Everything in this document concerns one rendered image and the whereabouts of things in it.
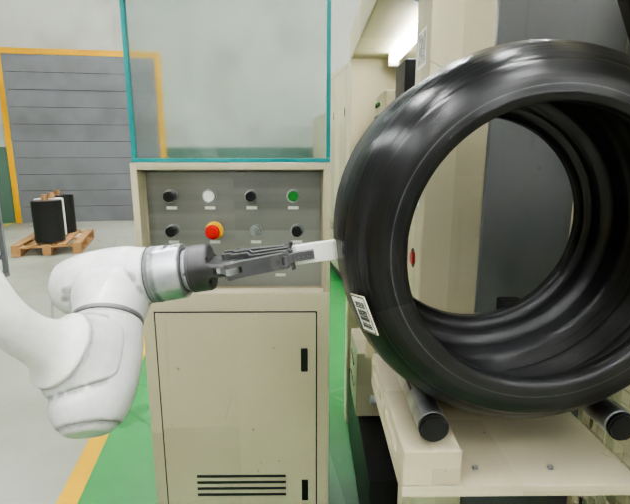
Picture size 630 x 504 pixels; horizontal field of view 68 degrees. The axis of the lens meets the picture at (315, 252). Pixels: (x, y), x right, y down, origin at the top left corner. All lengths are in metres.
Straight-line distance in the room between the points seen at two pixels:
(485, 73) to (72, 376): 0.64
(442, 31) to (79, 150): 9.20
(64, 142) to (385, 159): 9.52
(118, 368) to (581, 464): 0.73
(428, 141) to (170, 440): 1.26
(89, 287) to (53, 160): 9.37
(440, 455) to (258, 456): 0.91
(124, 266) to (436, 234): 0.62
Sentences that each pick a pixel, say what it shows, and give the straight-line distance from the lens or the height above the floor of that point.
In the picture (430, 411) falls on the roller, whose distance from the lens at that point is 0.75.
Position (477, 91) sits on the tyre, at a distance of 0.65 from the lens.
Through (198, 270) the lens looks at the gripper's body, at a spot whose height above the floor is 1.12.
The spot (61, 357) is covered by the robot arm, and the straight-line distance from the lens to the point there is 0.67.
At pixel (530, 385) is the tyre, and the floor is 0.97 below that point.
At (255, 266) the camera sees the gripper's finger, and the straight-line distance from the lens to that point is 0.70.
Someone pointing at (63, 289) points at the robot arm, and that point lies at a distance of 0.79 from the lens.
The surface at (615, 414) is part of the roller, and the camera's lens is 0.86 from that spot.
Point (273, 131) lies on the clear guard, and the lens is 1.34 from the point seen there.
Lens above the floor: 1.30
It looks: 12 degrees down
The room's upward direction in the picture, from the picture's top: straight up
